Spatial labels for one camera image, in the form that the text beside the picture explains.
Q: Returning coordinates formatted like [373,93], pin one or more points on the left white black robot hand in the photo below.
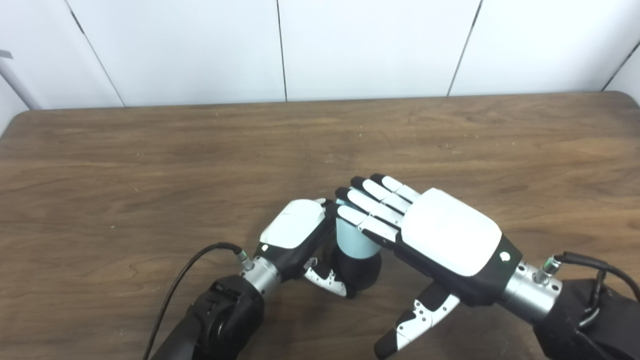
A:
[292,225]

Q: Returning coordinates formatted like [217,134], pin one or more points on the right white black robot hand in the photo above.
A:
[450,235]

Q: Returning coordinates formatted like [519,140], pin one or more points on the light blue cylinder cup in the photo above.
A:
[352,242]

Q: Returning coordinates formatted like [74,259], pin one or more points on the black flared nozzle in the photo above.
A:
[357,272]

